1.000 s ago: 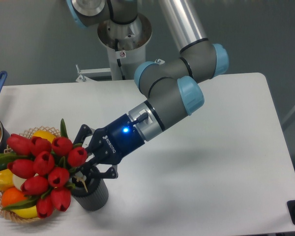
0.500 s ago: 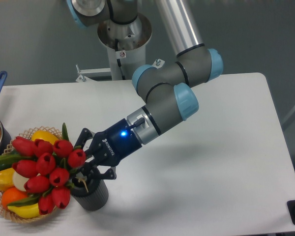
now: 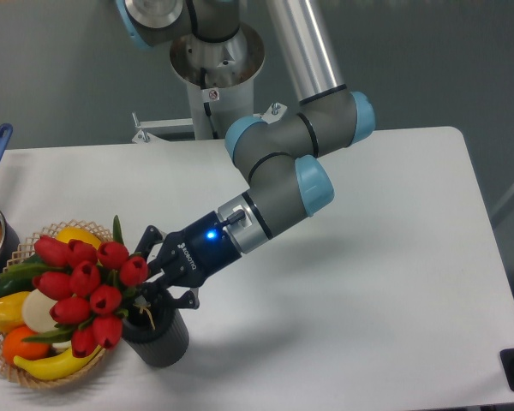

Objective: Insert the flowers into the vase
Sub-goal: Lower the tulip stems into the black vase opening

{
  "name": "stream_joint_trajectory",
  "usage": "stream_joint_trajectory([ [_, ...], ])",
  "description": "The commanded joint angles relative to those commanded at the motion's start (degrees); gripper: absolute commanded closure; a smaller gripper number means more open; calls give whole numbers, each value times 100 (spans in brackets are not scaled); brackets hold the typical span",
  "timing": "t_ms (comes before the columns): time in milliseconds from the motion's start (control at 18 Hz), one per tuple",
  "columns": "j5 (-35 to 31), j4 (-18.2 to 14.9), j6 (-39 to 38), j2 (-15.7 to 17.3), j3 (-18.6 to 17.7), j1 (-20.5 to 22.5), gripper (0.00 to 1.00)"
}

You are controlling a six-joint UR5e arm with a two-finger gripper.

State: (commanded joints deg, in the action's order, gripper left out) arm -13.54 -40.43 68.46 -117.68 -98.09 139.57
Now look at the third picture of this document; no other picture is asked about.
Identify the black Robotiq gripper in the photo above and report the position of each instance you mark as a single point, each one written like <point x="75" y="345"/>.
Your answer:
<point x="197" y="257"/>

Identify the red tulip bouquet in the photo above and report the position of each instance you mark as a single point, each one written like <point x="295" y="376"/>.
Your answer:
<point x="91" y="289"/>

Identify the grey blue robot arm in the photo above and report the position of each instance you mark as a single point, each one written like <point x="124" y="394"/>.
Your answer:
<point x="279" y="160"/>

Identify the dark grey ribbed vase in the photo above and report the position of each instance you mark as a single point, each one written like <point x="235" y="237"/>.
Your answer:
<point x="157" y="333"/>

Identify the yellow squash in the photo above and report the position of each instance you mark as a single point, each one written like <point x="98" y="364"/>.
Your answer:
<point x="78" y="240"/>

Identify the green bok choy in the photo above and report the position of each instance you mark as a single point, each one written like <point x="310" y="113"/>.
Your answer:
<point x="60" y="347"/>

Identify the beige round disc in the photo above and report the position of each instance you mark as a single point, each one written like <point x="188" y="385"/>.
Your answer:
<point x="35" y="312"/>

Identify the yellow banana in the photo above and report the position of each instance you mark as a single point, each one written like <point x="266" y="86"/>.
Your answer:
<point x="55" y="367"/>

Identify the woven wicker basket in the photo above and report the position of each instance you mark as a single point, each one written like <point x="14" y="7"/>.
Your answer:
<point x="14" y="374"/>

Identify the green cucumber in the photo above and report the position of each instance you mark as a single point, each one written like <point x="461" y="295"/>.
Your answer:
<point x="18" y="277"/>

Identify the yellow bell pepper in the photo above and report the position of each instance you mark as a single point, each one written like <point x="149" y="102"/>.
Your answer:
<point x="11" y="311"/>

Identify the orange fruit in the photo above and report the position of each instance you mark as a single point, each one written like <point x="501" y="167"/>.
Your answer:
<point x="14" y="345"/>

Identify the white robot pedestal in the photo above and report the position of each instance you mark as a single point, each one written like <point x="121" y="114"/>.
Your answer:
<point x="219" y="78"/>

